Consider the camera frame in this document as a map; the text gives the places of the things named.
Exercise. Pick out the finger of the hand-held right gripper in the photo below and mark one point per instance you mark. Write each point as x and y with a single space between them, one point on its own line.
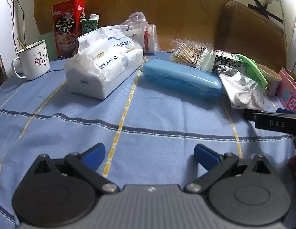
249 115
284 111

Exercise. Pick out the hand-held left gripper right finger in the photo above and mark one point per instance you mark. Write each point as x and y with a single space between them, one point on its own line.
206 157

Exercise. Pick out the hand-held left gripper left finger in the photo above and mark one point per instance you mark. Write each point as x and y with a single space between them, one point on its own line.
94 155

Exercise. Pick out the pink tin box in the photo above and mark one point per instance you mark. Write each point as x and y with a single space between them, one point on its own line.
290 93

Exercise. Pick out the white wet wipes packet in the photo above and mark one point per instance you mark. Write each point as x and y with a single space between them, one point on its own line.
243 90

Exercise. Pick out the green plastic clip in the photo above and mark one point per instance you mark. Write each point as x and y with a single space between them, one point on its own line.
257 76

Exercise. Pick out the small patterned packet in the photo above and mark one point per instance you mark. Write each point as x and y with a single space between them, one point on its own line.
224 62

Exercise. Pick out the blue plastic case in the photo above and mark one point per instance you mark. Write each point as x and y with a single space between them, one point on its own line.
181 78

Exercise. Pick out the bag of cotton swabs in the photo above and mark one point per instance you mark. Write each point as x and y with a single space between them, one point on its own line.
193 56

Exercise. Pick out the person's right hand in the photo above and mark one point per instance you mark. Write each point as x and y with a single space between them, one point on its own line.
295 168

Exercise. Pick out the round peanut can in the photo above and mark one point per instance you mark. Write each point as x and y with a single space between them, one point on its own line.
272 81

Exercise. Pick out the blue checked tablecloth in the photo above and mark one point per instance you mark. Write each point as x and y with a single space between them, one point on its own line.
150 124

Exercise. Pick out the brown chair back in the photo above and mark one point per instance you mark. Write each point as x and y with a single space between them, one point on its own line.
253 35

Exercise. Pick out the white tissue pack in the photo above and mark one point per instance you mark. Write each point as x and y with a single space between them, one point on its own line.
102 64

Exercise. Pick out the black tape strip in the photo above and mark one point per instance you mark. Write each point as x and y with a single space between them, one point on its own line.
259 4
273 18

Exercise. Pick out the white enamel mug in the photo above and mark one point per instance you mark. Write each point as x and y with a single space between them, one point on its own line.
33 59

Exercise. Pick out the pale green board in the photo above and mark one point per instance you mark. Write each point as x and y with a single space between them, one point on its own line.
46 45

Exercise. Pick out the plastic bag of paper cups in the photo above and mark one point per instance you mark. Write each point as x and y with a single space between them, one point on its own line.
148 38

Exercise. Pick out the green drink carton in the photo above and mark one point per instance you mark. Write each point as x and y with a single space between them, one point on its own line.
88 26

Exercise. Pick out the red snack tin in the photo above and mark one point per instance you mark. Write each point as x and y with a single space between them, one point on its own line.
66 28

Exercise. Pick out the brass spoon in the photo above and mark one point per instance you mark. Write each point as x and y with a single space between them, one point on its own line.
21 43

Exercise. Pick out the wood grain wall panel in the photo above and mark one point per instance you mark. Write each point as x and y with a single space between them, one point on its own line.
162 9

